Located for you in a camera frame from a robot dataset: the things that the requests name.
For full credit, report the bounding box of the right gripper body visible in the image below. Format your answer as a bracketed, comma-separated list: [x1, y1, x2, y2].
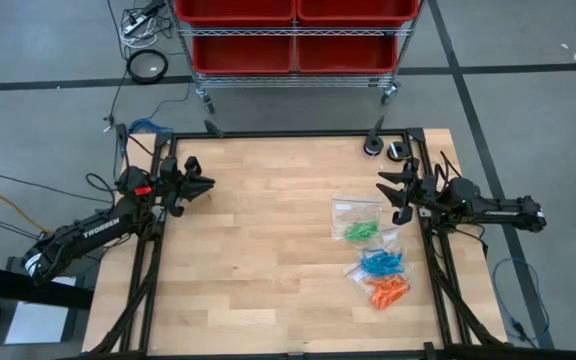
[407, 159, 449, 211]

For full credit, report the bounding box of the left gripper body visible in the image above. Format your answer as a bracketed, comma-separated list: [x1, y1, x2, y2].
[155, 155, 188, 206]

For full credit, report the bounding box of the clear plastic zip bag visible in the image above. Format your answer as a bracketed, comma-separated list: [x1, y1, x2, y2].
[350, 227, 413, 284]
[330, 194, 384, 245]
[345, 269, 414, 312]

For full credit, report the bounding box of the blue rubber band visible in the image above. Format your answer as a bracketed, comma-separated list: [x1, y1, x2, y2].
[382, 252, 407, 274]
[365, 248, 394, 264]
[365, 257, 399, 277]
[359, 249, 384, 274]

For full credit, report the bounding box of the red plastic storage bin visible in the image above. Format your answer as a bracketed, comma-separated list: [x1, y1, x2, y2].
[174, 0, 298, 27]
[296, 0, 420, 27]
[190, 33, 295, 75]
[295, 33, 399, 75]

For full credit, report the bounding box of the black beam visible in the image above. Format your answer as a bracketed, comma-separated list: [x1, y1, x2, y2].
[0, 261, 95, 312]

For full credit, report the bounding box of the white power strip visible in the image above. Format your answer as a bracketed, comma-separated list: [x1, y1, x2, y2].
[121, 13, 150, 36]

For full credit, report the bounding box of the grey metal stand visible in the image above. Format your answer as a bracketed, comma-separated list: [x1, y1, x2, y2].
[0, 253, 100, 360]

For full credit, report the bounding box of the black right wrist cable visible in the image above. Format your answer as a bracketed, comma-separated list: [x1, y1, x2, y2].
[431, 149, 464, 184]

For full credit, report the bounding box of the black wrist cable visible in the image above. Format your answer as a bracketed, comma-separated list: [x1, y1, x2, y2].
[431, 149, 464, 184]
[85, 133, 169, 206]

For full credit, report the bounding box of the black triangular frame brace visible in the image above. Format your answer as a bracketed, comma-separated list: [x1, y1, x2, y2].
[369, 114, 388, 137]
[203, 118, 227, 139]

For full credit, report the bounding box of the blue coiled cable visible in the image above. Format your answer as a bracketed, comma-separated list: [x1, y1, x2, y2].
[127, 117, 173, 136]

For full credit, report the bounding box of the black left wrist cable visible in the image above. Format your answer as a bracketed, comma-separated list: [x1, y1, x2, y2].
[85, 133, 169, 206]

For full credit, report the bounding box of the black floor cable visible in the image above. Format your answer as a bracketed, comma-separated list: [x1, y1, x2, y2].
[102, 0, 129, 134]
[0, 212, 39, 241]
[0, 171, 119, 204]

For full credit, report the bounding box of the blue floor cable loop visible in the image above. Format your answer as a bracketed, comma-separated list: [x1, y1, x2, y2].
[490, 256, 553, 349]

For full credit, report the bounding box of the black coiled cable ring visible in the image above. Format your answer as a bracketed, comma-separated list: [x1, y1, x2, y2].
[125, 48, 170, 85]

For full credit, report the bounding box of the chrome wire shelving rack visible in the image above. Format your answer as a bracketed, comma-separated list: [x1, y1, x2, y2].
[166, 0, 425, 115]

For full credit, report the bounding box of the white cable bundle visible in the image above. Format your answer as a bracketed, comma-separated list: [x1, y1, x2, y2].
[119, 9, 162, 50]

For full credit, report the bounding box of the yellow floor cable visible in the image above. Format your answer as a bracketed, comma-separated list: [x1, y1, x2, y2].
[0, 186, 54, 236]

